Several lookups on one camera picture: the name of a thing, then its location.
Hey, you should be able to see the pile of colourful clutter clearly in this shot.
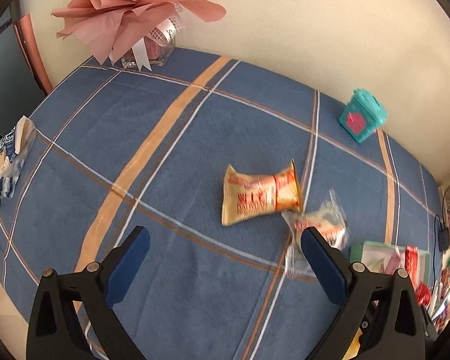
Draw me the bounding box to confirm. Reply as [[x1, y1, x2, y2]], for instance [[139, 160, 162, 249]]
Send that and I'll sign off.
[[430, 251, 450, 331]]

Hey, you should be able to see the black cable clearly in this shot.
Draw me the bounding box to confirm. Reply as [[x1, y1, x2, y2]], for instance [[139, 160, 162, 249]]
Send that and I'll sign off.
[[433, 180, 450, 233]]

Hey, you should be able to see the clear bun packet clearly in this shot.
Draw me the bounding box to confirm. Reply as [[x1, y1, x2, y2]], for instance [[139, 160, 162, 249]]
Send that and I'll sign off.
[[281, 191, 350, 277]]

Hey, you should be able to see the blue plaid tablecloth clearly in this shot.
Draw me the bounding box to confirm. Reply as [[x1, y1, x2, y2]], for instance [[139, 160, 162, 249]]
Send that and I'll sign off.
[[0, 47, 441, 360]]

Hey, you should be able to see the dark panel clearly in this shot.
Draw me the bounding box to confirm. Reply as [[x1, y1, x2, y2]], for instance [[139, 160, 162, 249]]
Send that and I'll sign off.
[[0, 19, 48, 147]]

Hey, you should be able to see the blue and white packet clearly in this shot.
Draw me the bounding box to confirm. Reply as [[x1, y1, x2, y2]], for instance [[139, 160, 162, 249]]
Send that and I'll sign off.
[[0, 116, 37, 211]]

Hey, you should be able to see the teal toy box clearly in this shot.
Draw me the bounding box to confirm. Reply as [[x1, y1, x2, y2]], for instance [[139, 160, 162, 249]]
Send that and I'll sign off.
[[337, 88, 388, 144]]

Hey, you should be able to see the red flower-print packet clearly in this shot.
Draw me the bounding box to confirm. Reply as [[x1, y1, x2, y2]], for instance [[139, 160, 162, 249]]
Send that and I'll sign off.
[[404, 245, 420, 284]]

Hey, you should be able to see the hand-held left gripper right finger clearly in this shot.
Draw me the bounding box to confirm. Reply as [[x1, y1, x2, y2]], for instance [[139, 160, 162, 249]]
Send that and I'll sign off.
[[301, 227, 427, 360]]

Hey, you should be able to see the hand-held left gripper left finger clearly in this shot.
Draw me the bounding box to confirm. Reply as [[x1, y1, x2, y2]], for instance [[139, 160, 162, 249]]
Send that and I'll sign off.
[[26, 226, 151, 360]]

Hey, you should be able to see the yellow bread packet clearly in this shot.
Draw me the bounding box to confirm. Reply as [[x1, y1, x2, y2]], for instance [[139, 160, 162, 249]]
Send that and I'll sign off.
[[221, 158, 305, 227]]

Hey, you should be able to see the clear glass vase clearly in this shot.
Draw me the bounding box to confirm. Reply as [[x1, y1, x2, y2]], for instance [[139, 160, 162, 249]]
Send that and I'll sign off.
[[110, 32, 177, 70]]

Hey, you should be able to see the pink flower bouquet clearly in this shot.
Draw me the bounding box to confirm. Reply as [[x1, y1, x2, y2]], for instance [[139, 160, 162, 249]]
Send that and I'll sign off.
[[52, 0, 227, 65]]

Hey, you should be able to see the reddish wooden frame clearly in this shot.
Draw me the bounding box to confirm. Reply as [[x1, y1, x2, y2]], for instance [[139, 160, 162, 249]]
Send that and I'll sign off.
[[13, 13, 53, 95]]

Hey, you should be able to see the teal-rimmed white tray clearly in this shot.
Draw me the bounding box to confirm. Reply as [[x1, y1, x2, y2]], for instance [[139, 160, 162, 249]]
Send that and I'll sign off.
[[349, 242, 432, 289]]

